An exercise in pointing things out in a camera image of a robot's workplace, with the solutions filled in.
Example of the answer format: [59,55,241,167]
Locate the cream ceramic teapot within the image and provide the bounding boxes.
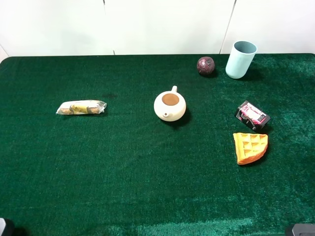
[154,86,187,122]

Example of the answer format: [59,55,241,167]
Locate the black pink small box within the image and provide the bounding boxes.
[234,100,270,132]

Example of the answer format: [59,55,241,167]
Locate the green felt table cloth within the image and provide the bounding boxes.
[0,54,315,236]

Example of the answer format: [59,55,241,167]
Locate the dark grey object bottom right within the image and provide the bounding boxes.
[285,224,315,236]

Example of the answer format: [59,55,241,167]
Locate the orange waffle slice toy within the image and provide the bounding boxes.
[233,133,268,165]

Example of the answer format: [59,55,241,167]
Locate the wrapped snack packet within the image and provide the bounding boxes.
[56,100,107,115]

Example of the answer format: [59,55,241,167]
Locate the light blue cup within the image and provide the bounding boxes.
[225,41,257,79]

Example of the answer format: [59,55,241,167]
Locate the dark red ball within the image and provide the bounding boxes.
[197,57,215,76]

